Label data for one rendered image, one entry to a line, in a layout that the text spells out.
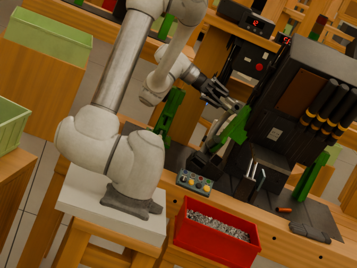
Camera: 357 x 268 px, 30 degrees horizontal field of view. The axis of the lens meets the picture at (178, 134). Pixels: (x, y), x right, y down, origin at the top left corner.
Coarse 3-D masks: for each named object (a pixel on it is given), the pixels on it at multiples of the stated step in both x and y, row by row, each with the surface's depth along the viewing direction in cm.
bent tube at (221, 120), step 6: (234, 108) 299; (240, 108) 300; (228, 114) 305; (222, 120) 308; (216, 126) 308; (210, 132) 306; (216, 132) 307; (210, 138) 304; (204, 144) 302; (204, 150) 300
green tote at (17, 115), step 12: (0, 96) 267; (0, 108) 268; (12, 108) 267; (24, 108) 266; (0, 120) 269; (12, 120) 250; (24, 120) 263; (0, 132) 244; (12, 132) 256; (0, 144) 248; (12, 144) 264; (0, 156) 256
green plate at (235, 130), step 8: (248, 104) 294; (240, 112) 297; (248, 112) 288; (232, 120) 300; (240, 120) 290; (232, 128) 291; (240, 128) 292; (232, 136) 293; (240, 136) 293; (240, 144) 294
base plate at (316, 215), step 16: (128, 128) 316; (176, 144) 325; (176, 160) 304; (224, 176) 311; (224, 192) 291; (272, 192) 318; (288, 192) 328; (272, 208) 298; (304, 208) 316; (320, 208) 326; (320, 224) 305
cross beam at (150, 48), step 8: (144, 48) 328; (152, 48) 328; (144, 56) 330; (152, 56) 330; (232, 80) 332; (240, 80) 335; (232, 88) 333; (240, 88) 333; (248, 88) 333; (232, 96) 334; (240, 96) 334; (248, 96) 334; (344, 136) 339; (352, 136) 338; (344, 144) 340; (352, 144) 340
